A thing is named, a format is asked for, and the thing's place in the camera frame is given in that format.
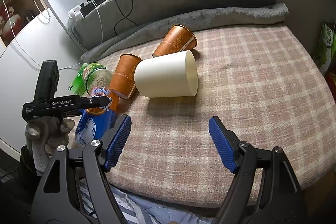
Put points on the green snack box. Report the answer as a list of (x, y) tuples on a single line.
[(324, 53)]

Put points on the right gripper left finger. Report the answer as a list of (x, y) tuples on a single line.
[(58, 197)]

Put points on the orange paper cup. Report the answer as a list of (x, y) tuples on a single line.
[(179, 38), (122, 82)]

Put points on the checkered tablecloth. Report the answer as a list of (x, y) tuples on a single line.
[(263, 85)]

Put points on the white paper cup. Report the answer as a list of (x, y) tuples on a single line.
[(172, 75)]

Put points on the striped cloth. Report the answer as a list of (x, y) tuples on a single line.
[(137, 209)]

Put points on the grey blanket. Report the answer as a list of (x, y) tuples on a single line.
[(119, 24)]

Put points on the black power adapter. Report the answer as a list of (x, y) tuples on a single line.
[(87, 7)]

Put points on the white power strip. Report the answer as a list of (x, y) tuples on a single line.
[(75, 13)]

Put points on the blue label plastic bottle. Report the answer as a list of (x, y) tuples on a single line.
[(95, 121)]

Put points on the white cabinet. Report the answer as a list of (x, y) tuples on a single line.
[(46, 37)]

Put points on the orange paper cup near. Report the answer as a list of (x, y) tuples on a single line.
[(122, 82)]

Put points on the green plastic cup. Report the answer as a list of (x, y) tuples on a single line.
[(89, 76)]

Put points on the grey gloved left hand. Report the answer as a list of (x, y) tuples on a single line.
[(43, 136)]

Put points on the orange paper cup far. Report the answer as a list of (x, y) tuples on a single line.
[(179, 38)]

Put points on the red white vase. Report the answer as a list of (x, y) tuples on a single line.
[(10, 21)]

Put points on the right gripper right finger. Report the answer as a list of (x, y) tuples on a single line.
[(264, 189)]

